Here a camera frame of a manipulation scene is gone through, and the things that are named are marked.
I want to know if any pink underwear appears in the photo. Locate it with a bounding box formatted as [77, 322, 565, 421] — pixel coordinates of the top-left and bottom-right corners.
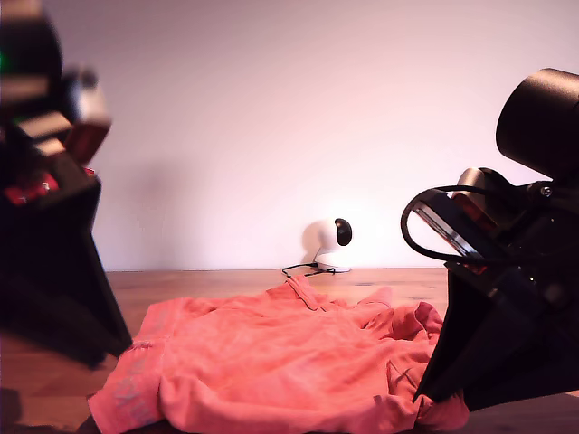
[88, 275, 471, 434]

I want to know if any black looped wrist cable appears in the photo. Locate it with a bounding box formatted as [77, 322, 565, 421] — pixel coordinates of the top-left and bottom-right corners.
[400, 184, 551, 264]

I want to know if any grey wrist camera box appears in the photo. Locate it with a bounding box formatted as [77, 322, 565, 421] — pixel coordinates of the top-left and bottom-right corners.
[62, 67, 113, 166]
[450, 166, 512, 231]

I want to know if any white round security camera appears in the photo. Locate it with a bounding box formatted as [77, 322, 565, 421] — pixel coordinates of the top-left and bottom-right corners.
[314, 217, 355, 273]

